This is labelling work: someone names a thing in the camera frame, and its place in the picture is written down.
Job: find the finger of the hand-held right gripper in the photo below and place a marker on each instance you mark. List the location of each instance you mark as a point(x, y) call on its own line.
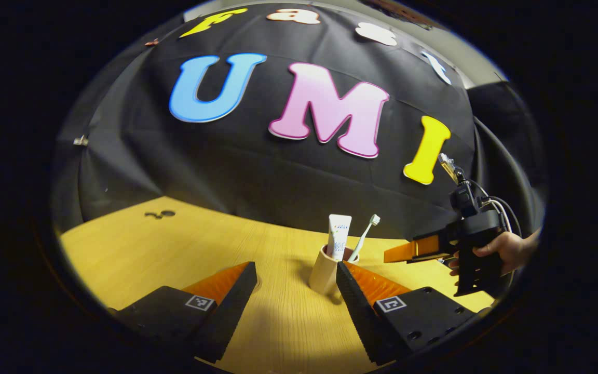
point(418, 249)

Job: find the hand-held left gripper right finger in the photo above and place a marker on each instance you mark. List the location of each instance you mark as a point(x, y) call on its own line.
point(358, 311)

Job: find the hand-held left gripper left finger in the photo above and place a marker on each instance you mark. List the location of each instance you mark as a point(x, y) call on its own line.
point(231, 311)

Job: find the beige cup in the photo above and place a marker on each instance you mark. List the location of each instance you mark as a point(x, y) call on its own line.
point(322, 272)

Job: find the pale green toothbrush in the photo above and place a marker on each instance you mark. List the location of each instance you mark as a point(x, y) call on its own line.
point(364, 236)

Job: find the white toothpaste tube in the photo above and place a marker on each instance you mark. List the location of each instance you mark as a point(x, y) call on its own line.
point(339, 234)

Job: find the wooden desktop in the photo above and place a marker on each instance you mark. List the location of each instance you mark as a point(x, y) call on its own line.
point(174, 244)

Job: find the black backdrop cloth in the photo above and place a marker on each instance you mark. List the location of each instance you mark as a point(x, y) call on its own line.
point(252, 171)

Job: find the silver clip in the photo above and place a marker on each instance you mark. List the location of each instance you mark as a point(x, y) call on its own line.
point(80, 140)

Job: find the orange clamp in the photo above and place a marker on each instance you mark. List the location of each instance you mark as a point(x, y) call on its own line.
point(151, 41)

